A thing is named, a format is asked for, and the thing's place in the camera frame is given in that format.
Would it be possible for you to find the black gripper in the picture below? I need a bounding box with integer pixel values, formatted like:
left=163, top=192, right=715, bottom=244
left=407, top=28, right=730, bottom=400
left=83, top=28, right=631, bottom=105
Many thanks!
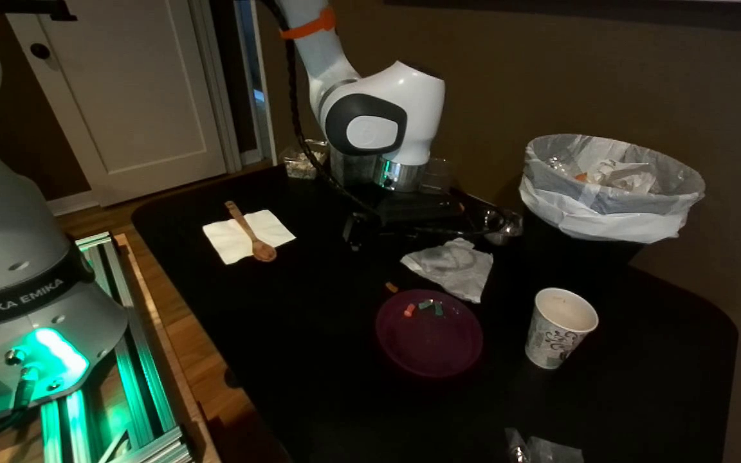
left=369, top=182, right=482, bottom=241

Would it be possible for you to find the crumpled white paper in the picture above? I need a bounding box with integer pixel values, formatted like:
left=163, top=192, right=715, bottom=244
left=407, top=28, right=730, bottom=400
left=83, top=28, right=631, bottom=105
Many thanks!
left=400, top=236, right=496, bottom=307

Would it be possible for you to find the clear plastic cup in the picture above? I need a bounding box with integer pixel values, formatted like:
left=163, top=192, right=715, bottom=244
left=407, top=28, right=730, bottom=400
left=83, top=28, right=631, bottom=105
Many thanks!
left=479, top=207, right=524, bottom=249

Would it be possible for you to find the clear popcorn container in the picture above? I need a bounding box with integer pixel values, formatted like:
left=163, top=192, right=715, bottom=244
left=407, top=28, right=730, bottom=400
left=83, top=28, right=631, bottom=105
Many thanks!
left=280, top=138, right=333, bottom=182

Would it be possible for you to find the pink plastic bowl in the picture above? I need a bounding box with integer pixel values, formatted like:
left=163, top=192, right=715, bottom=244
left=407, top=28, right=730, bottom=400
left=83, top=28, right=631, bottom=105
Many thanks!
left=374, top=288, right=486, bottom=384

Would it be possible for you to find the black trash bin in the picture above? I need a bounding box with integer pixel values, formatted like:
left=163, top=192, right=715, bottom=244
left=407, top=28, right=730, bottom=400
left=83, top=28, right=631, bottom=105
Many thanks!
left=519, top=214, right=650, bottom=292

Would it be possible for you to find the wooden spoon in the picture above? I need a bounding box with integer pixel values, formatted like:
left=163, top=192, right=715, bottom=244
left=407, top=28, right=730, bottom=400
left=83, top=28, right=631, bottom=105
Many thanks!
left=225, top=198, right=280, bottom=266

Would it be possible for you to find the patterned paper cup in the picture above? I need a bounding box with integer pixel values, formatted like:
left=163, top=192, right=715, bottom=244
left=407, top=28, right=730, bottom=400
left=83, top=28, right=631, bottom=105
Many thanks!
left=522, top=286, right=603, bottom=374

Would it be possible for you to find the white paper napkin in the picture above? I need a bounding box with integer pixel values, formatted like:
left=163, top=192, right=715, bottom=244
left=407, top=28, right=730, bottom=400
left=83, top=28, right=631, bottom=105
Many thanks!
left=202, top=209, right=299, bottom=268

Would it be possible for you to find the white door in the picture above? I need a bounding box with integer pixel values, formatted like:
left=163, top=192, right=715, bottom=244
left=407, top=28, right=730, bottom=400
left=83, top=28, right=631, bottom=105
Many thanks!
left=6, top=0, right=247, bottom=212

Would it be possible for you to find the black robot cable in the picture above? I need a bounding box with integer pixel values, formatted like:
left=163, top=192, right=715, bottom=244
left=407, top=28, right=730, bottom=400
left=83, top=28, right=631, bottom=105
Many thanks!
left=259, top=0, right=374, bottom=214

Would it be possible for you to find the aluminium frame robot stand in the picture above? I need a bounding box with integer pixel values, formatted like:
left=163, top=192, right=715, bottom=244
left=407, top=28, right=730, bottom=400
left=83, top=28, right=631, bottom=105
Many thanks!
left=33, top=228, right=195, bottom=463

